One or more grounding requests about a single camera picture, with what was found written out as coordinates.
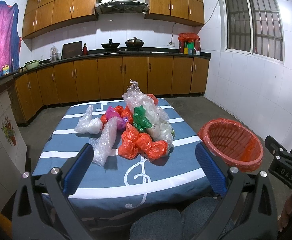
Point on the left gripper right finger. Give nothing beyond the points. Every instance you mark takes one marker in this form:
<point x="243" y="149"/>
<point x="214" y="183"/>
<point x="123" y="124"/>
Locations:
<point x="258" y="216"/>

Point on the dark cutting board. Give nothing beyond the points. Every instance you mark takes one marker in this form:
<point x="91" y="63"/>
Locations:
<point x="70" y="50"/>

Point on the red bottle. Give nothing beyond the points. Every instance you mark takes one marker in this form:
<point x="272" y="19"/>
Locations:
<point x="84" y="49"/>

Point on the green plastic bag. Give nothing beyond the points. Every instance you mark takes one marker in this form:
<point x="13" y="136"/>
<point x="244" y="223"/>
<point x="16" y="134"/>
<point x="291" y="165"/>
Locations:
<point x="140" y="122"/>

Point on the black wok with lid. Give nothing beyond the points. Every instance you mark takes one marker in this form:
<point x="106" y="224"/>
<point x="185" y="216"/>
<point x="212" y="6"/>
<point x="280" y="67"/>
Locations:
<point x="134" y="43"/>

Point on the wooden lower cabinets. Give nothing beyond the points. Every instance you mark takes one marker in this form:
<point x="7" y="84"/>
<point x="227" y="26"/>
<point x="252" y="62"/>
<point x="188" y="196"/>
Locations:
<point x="106" y="78"/>

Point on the bubble wrap roll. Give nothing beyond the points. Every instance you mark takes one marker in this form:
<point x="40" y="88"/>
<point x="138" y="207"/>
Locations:
<point x="102" y="146"/>

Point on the green bowl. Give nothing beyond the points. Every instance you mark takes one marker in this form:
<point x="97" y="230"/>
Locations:
<point x="32" y="64"/>

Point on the pink blue hanging cloth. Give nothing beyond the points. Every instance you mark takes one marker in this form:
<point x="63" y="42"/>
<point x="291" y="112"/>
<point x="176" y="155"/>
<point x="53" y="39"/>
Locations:
<point x="10" y="41"/>

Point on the barred window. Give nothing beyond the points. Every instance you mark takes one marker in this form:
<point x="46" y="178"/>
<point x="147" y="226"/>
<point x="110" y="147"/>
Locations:
<point x="254" y="27"/>

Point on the orange plastic bag back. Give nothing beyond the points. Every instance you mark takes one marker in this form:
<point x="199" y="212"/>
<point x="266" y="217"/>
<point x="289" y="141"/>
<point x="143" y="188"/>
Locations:
<point x="127" y="113"/>

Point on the orange plastic bag front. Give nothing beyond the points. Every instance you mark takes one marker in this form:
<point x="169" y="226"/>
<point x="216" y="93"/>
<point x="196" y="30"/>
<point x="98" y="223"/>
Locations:
<point x="134" y="143"/>

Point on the blue striped tablecloth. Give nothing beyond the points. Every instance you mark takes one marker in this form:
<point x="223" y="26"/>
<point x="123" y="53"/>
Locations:
<point x="111" y="196"/>

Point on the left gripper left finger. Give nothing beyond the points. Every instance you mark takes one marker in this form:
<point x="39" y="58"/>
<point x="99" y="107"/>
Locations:
<point x="30" y="219"/>

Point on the red plastic trash basket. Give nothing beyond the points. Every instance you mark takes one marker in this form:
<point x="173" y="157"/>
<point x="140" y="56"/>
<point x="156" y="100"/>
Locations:
<point x="234" y="143"/>

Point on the red bag covered appliance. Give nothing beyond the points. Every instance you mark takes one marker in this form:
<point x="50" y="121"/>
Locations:
<point x="189" y="43"/>

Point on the person's jeans legs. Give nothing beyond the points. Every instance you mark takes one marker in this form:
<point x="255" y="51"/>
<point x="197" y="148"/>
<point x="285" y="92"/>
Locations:
<point x="173" y="224"/>

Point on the black pot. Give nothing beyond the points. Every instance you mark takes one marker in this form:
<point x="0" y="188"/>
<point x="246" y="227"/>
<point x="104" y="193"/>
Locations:
<point x="110" y="46"/>

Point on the orange plastic bag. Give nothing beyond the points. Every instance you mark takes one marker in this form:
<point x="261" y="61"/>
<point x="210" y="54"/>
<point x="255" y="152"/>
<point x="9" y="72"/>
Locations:
<point x="127" y="113"/>
<point x="134" y="143"/>

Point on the magenta plastic bag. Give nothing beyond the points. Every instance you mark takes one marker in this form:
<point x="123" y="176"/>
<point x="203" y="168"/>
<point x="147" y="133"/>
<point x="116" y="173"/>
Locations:
<point x="114" y="117"/>

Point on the clear plastic bag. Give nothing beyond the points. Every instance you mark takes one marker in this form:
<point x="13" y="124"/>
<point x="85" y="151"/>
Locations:
<point x="88" y="124"/>

